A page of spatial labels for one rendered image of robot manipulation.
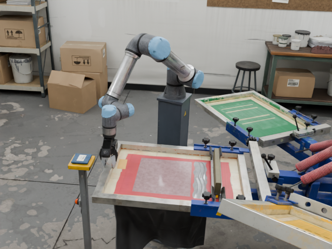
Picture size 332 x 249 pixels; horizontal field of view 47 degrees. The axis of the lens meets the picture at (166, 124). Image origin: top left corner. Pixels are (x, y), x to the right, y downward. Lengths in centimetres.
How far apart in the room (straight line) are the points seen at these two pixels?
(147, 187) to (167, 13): 394
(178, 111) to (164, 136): 23
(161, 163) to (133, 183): 26
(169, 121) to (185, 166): 46
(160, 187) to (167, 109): 69
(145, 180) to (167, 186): 13
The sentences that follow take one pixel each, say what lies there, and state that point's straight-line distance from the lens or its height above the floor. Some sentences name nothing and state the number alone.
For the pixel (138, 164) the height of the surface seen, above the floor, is 97.
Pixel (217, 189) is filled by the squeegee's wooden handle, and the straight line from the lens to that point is 198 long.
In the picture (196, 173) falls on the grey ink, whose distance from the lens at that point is 219.
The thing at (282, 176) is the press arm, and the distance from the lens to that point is 214.
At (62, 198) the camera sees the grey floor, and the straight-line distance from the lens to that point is 368.
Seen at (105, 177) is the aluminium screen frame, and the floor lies 101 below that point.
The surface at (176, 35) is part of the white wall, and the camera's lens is 574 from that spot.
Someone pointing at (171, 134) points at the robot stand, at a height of 95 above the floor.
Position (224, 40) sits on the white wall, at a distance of 576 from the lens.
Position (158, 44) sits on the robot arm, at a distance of 208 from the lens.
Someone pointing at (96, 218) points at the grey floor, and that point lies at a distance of 341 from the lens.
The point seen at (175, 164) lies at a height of 97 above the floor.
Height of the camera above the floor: 215
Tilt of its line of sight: 26 degrees down
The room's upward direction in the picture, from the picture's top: 2 degrees clockwise
